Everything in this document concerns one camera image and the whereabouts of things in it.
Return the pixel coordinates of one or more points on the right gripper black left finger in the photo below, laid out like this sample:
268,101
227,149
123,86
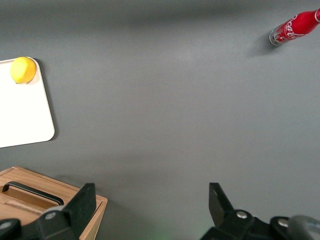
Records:
75,215

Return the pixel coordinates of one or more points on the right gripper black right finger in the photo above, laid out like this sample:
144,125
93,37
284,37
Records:
225,212

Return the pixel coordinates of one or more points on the red coke bottle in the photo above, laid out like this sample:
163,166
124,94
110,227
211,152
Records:
295,26

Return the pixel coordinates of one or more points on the white tray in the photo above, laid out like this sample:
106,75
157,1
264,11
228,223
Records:
23,107

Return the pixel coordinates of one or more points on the yellow lemon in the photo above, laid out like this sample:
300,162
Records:
23,70

